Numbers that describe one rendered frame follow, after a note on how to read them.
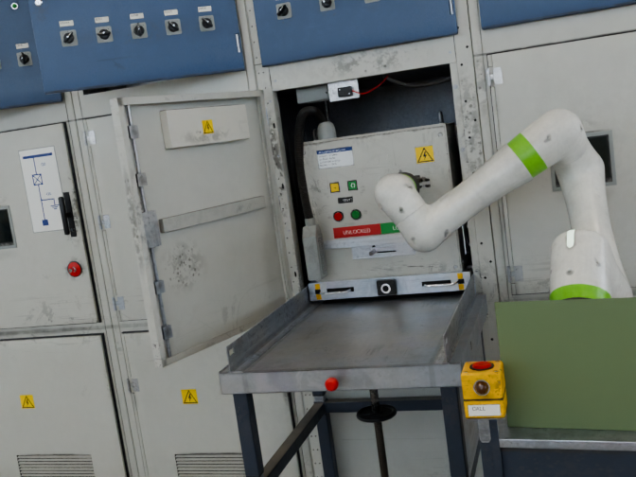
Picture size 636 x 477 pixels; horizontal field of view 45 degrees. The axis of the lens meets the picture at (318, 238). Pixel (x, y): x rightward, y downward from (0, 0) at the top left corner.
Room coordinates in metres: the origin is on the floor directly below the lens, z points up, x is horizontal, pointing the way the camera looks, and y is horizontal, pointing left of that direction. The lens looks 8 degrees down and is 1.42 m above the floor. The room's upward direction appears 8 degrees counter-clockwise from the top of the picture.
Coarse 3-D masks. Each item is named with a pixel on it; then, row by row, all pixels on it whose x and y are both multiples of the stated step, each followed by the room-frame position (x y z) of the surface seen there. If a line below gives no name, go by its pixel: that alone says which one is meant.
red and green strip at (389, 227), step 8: (368, 224) 2.50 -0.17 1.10; (376, 224) 2.50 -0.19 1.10; (384, 224) 2.49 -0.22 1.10; (392, 224) 2.48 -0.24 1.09; (336, 232) 2.54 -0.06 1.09; (344, 232) 2.53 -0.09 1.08; (352, 232) 2.52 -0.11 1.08; (360, 232) 2.51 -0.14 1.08; (368, 232) 2.51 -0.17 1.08; (376, 232) 2.50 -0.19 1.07; (384, 232) 2.49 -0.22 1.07; (392, 232) 2.48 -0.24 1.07
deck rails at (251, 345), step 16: (288, 304) 2.38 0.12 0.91; (304, 304) 2.52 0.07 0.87; (464, 304) 2.13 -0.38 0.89; (272, 320) 2.23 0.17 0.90; (288, 320) 2.36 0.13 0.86; (464, 320) 2.09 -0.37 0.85; (240, 336) 2.01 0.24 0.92; (256, 336) 2.11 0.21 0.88; (272, 336) 2.22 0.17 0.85; (448, 336) 1.81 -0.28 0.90; (240, 352) 2.00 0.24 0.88; (256, 352) 2.07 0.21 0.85; (448, 352) 1.78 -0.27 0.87; (240, 368) 1.94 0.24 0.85
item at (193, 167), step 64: (128, 128) 2.11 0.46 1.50; (192, 128) 2.30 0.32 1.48; (256, 128) 2.58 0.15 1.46; (128, 192) 2.09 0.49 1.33; (192, 192) 2.30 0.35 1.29; (256, 192) 2.54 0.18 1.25; (192, 256) 2.27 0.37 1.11; (256, 256) 2.50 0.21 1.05; (192, 320) 2.24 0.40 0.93; (256, 320) 2.42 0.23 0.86
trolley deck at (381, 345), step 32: (320, 320) 2.35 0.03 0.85; (352, 320) 2.30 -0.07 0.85; (384, 320) 2.24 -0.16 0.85; (416, 320) 2.19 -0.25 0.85; (448, 320) 2.14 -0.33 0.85; (480, 320) 2.18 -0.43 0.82; (288, 352) 2.04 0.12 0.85; (320, 352) 2.00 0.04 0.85; (352, 352) 1.96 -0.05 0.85; (384, 352) 1.92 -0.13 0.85; (416, 352) 1.88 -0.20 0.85; (224, 384) 1.93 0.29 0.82; (256, 384) 1.90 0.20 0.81; (288, 384) 1.88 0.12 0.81; (320, 384) 1.85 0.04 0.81; (352, 384) 1.82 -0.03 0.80; (384, 384) 1.80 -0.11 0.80; (416, 384) 1.78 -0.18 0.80; (448, 384) 1.75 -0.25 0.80
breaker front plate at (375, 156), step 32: (384, 160) 2.48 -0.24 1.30; (448, 160) 2.42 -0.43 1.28; (320, 192) 2.55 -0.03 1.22; (352, 192) 2.52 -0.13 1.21; (320, 224) 2.56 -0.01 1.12; (352, 224) 2.52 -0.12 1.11; (352, 256) 2.53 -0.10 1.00; (384, 256) 2.49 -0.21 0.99; (416, 256) 2.46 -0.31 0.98; (448, 256) 2.43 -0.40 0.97
